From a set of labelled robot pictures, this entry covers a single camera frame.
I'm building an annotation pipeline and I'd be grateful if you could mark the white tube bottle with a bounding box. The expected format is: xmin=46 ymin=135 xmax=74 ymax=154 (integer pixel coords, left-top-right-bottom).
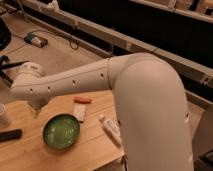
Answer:
xmin=99 ymin=115 xmax=122 ymax=146

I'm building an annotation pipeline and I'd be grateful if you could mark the long metal frame rail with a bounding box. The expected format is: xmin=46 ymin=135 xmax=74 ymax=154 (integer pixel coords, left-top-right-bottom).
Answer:
xmin=22 ymin=0 xmax=213 ymax=88

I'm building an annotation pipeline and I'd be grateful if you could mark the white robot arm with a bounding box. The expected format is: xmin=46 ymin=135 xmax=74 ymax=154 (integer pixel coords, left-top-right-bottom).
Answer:
xmin=11 ymin=53 xmax=194 ymax=171

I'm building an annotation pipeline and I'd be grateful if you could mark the black remote control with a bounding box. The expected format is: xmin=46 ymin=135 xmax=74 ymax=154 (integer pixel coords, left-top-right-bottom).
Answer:
xmin=0 ymin=129 xmax=22 ymax=142

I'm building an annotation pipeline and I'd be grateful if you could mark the white cup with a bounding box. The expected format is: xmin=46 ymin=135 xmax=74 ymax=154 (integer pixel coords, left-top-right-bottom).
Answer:
xmin=0 ymin=103 xmax=11 ymax=126

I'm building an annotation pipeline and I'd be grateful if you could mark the black office chair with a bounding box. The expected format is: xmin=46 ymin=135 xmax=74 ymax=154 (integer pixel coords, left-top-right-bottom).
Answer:
xmin=0 ymin=18 xmax=23 ymax=87

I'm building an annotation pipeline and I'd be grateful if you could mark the green ceramic bowl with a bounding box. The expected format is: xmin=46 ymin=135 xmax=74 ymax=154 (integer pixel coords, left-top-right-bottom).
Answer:
xmin=43 ymin=114 xmax=80 ymax=149

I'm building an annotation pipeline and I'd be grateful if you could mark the white rectangular packet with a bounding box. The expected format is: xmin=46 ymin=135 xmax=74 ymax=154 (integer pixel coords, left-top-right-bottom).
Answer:
xmin=73 ymin=104 xmax=86 ymax=122

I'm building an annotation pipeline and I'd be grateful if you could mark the orange carrot toy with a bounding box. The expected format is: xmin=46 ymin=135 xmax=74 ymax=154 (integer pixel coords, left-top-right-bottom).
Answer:
xmin=73 ymin=96 xmax=92 ymax=104

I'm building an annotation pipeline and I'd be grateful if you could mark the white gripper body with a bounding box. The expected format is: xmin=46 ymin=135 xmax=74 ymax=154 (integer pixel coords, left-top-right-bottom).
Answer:
xmin=28 ymin=99 xmax=48 ymax=117

